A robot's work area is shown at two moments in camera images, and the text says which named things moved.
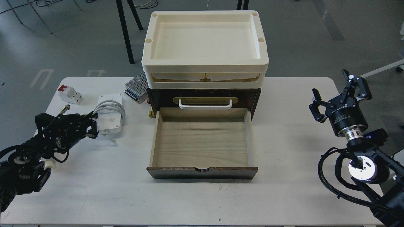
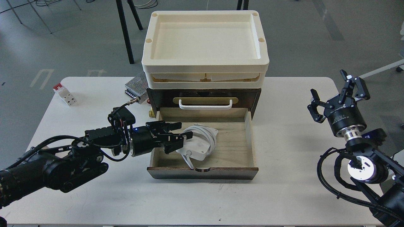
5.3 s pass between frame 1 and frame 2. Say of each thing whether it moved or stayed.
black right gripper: stayed
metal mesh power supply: stayed
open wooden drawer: stayed
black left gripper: moved
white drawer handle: stayed
